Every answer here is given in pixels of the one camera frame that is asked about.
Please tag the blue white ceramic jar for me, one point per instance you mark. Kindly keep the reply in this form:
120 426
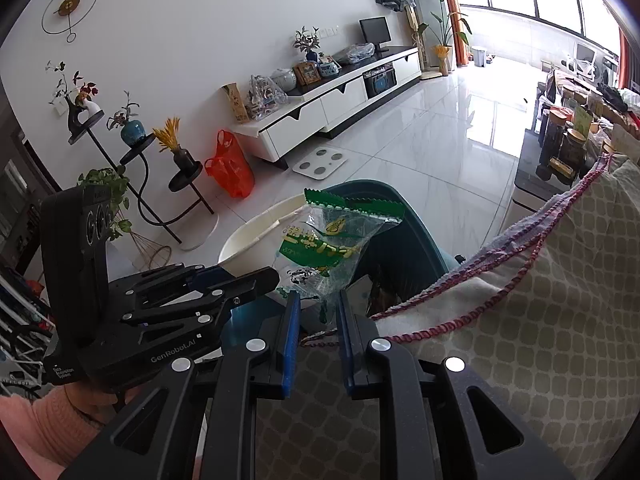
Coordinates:
328 67

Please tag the teal waste bin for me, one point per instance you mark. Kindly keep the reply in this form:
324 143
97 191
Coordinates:
395 255

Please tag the round wall clock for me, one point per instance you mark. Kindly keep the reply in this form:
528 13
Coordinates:
67 7

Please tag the plant in dark vase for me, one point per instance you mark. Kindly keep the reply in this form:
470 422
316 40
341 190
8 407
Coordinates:
307 42

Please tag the white wall sockets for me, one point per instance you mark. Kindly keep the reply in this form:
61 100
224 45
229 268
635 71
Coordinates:
327 32

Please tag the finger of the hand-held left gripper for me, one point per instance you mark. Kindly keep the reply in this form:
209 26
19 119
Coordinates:
255 282
215 275

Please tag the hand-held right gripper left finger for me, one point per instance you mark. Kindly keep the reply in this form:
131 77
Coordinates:
290 340

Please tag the clear plastic bag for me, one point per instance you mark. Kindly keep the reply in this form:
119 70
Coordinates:
355 52

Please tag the person's left forearm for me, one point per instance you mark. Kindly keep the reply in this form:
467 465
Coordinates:
40 425

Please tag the white office chair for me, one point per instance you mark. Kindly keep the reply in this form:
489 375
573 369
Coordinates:
582 57

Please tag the white black vase with flowers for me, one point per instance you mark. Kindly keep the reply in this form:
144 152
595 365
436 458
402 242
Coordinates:
87 107

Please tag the cream plastic tray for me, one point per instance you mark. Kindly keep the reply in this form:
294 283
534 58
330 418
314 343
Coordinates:
250 240

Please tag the person's left hand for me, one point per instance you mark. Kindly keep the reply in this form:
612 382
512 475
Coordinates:
105 402

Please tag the blue vase with plant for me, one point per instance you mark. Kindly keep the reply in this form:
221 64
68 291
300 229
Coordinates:
132 132

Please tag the clear green snack wrapper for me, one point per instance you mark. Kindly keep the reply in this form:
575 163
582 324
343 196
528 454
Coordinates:
325 245

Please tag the white TV cabinet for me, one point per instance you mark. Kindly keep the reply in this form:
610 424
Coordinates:
340 100

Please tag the black tiered plant stand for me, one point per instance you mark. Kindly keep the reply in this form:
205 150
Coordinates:
90 131

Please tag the patterned tablecloth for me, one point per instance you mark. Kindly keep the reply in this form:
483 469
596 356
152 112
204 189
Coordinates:
550 310

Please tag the tall plant in yellow pot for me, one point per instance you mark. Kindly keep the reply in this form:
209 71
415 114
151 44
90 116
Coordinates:
442 56

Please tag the dark glass cabinet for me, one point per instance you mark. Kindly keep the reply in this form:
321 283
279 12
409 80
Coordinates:
20 185

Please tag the picture frame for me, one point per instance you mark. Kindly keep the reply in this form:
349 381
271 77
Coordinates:
306 74

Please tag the yellow carton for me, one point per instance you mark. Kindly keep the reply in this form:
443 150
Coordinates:
236 104

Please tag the clear bag of items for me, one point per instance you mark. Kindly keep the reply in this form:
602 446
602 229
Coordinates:
262 97

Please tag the cluttered coffee table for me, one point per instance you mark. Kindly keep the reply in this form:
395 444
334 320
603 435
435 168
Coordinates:
530 170

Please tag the white bathroom scale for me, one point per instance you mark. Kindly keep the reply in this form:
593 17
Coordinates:
320 161

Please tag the orange plastic bag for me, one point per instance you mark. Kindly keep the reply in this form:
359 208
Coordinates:
230 170

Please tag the black vase yellow wheat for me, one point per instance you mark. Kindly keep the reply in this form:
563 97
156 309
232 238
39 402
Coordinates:
184 160

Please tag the white lidded ceramic jar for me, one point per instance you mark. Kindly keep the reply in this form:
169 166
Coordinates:
283 80

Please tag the black monitor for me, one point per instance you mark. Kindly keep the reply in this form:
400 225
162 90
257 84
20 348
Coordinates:
375 30

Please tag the small white pedal bin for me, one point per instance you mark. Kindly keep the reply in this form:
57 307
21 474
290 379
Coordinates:
478 56

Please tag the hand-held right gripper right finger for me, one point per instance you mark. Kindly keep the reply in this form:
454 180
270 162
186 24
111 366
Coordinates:
345 345

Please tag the green ivy plant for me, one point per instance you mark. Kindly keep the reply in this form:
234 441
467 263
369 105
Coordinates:
107 180

